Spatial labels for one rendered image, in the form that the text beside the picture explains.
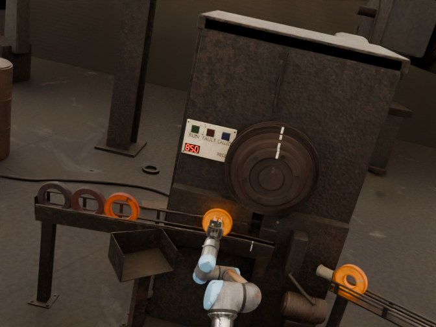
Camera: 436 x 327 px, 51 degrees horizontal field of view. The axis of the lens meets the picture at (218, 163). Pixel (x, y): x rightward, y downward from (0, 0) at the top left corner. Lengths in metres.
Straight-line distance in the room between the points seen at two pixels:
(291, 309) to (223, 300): 0.67
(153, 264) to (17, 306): 0.97
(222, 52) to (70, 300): 1.71
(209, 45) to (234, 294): 1.17
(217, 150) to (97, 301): 1.23
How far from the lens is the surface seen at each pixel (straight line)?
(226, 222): 2.40
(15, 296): 3.02
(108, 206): 2.50
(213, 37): 2.27
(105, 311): 2.92
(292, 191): 2.19
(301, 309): 2.44
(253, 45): 2.26
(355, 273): 2.35
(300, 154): 2.19
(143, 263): 2.28
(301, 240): 2.40
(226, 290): 1.85
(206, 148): 2.37
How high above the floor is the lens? 1.90
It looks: 21 degrees down
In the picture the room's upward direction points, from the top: 12 degrees clockwise
